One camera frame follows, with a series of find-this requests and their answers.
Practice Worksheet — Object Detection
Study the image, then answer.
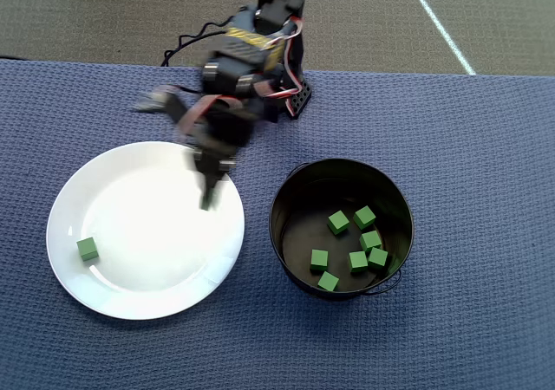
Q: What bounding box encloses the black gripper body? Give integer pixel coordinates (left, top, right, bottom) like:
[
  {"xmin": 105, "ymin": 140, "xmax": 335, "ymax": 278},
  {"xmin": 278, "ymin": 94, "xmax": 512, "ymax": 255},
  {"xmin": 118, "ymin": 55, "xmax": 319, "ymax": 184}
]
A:
[{"xmin": 184, "ymin": 106, "xmax": 257, "ymax": 170}]

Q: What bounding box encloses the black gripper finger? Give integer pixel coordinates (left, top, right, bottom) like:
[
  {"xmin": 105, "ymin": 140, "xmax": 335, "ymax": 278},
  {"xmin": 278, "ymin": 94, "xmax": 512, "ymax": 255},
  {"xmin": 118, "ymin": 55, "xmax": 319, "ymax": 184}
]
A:
[
  {"xmin": 210, "ymin": 162, "xmax": 235, "ymax": 209},
  {"xmin": 194, "ymin": 155, "xmax": 209, "ymax": 209}
]

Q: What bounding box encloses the white round plate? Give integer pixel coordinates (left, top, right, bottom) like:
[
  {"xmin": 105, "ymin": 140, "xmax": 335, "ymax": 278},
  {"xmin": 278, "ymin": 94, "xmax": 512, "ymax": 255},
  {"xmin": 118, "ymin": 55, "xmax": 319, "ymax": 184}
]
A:
[{"xmin": 45, "ymin": 140, "xmax": 246, "ymax": 322}]

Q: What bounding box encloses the black metal pot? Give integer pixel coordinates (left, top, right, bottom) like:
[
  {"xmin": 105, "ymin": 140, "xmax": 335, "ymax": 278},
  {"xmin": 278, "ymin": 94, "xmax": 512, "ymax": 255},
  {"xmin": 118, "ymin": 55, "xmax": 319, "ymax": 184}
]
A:
[{"xmin": 268, "ymin": 158, "xmax": 416, "ymax": 303}]

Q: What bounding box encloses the blue woven tablecloth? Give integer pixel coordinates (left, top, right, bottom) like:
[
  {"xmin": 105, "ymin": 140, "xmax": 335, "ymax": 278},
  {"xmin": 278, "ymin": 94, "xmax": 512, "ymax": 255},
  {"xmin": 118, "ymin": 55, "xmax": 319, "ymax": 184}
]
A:
[{"xmin": 0, "ymin": 58, "xmax": 555, "ymax": 390}]

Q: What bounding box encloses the red white servo wire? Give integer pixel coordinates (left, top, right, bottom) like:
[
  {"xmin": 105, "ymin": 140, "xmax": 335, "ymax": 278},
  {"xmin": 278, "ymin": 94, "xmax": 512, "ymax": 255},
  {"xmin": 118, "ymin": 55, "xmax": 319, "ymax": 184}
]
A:
[
  {"xmin": 175, "ymin": 94, "xmax": 244, "ymax": 133},
  {"xmin": 259, "ymin": 16, "xmax": 307, "ymax": 103}
]

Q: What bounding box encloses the small wrist camera board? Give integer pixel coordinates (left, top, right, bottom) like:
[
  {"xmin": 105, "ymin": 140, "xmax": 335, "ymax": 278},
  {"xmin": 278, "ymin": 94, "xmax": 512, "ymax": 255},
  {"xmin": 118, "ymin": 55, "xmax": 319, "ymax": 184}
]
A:
[{"xmin": 132, "ymin": 88, "xmax": 183, "ymax": 125}]

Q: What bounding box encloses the thin black camera cable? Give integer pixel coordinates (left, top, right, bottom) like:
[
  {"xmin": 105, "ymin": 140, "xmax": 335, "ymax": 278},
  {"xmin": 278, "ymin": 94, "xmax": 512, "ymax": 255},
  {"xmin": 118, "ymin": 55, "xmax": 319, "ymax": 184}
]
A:
[{"xmin": 160, "ymin": 21, "xmax": 235, "ymax": 68}]

